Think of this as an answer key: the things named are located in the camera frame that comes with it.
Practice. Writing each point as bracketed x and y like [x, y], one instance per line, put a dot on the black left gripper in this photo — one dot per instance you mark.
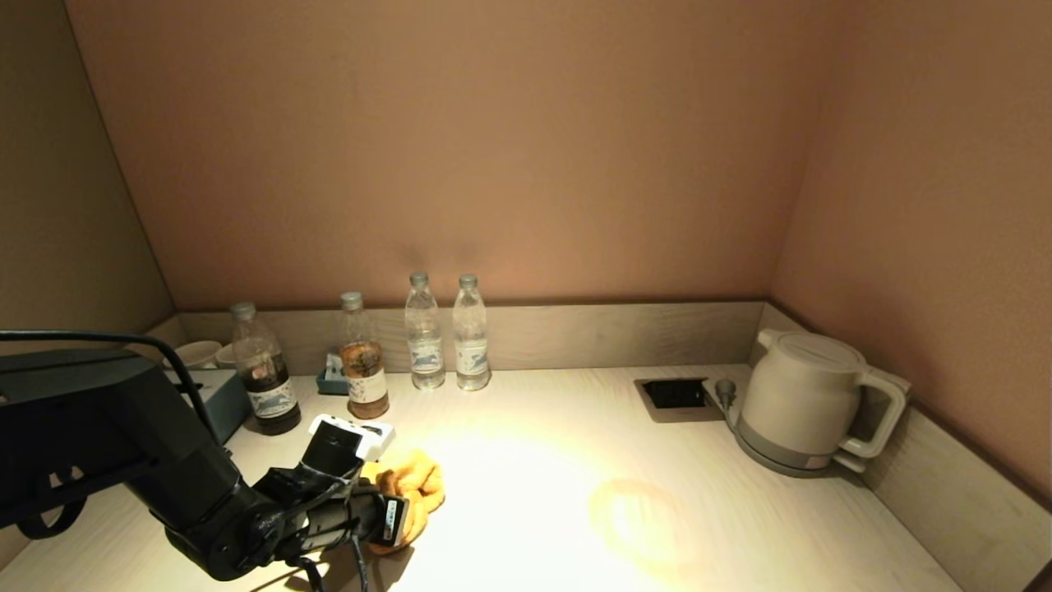
[362, 522]

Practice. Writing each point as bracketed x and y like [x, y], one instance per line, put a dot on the orange microfibre cloth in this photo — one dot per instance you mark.
[415, 485]

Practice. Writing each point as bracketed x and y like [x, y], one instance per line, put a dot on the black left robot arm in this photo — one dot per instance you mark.
[107, 419]

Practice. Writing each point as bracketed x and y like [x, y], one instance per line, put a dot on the plastic bottle amber liquid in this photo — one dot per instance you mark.
[366, 384]

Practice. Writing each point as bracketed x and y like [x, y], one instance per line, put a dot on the small blue sachet tray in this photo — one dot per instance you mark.
[329, 386]

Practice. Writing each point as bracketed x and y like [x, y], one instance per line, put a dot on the plastic bottle dark liquid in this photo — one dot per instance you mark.
[274, 399]

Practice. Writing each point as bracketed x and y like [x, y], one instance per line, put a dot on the white tea sachets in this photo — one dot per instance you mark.
[334, 366]

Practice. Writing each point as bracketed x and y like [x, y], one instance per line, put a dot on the blue-grey tissue box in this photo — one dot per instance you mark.
[230, 403]

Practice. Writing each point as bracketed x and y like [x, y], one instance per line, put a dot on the clear water bottle blue label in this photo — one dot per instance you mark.
[425, 345]
[471, 345]

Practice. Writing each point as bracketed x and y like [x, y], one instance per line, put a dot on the white ceramic cup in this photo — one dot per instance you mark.
[196, 353]
[227, 357]

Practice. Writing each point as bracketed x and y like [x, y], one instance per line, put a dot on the recessed black power socket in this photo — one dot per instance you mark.
[675, 395]

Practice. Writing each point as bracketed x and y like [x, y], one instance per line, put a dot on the grey kettle base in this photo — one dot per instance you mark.
[772, 465]

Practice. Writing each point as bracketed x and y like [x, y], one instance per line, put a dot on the white electric kettle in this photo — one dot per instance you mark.
[801, 395]

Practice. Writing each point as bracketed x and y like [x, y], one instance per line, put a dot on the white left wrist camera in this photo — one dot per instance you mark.
[374, 440]

